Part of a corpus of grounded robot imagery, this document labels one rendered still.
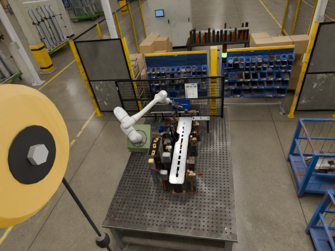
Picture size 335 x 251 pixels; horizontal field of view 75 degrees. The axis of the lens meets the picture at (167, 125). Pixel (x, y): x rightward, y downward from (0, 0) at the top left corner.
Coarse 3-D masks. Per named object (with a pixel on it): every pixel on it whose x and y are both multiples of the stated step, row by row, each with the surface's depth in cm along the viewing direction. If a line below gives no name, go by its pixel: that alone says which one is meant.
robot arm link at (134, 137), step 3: (132, 132) 338; (135, 132) 339; (129, 135) 337; (132, 135) 334; (135, 135) 334; (138, 135) 339; (129, 138) 337; (132, 138) 334; (135, 138) 334; (138, 138) 338; (141, 138) 349; (132, 141) 337; (135, 141) 338; (138, 141) 343
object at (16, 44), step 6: (0, 6) 664; (0, 12) 665; (0, 18) 676; (6, 18) 683; (6, 24) 686; (6, 30) 696; (12, 30) 704; (12, 36) 708; (12, 42) 712; (18, 42) 725; (18, 48) 726; (24, 54) 749; (24, 60) 758; (30, 66) 774; (30, 72) 785; (36, 78) 800; (36, 84) 810
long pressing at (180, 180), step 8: (184, 120) 368; (184, 128) 350; (184, 136) 335; (176, 144) 324; (184, 144) 322; (176, 152) 311; (184, 152) 309; (176, 160) 299; (184, 160) 297; (176, 168) 288; (184, 168) 287
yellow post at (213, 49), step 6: (210, 48) 338; (216, 48) 334; (210, 54) 348; (216, 54) 339; (216, 60) 345; (216, 66) 352; (216, 72) 358; (216, 78) 364; (216, 84) 371; (216, 90) 379
